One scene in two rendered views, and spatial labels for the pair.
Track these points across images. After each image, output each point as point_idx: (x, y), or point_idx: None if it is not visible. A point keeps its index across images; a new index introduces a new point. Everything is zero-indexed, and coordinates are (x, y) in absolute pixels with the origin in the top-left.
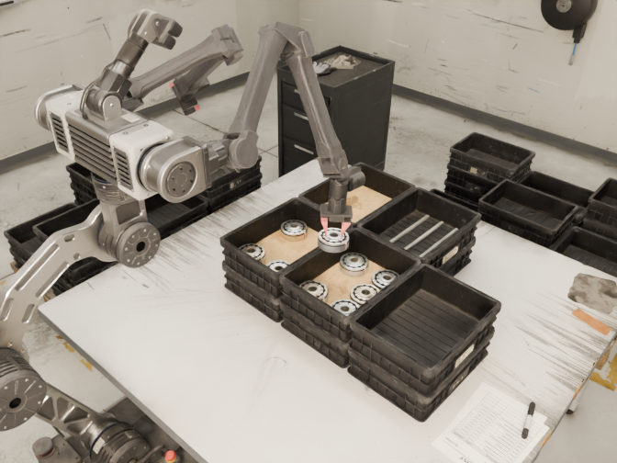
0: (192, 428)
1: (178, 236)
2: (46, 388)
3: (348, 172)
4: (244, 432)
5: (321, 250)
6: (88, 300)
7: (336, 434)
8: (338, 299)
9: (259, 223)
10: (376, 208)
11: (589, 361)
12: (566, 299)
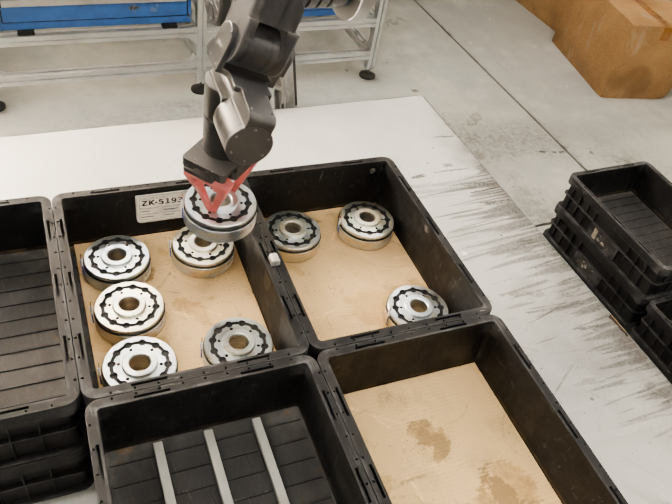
0: (128, 135)
1: (539, 245)
2: (221, 12)
3: (216, 64)
4: (79, 165)
5: (263, 255)
6: (412, 128)
7: None
8: (168, 285)
9: (424, 231)
10: (363, 442)
11: None
12: None
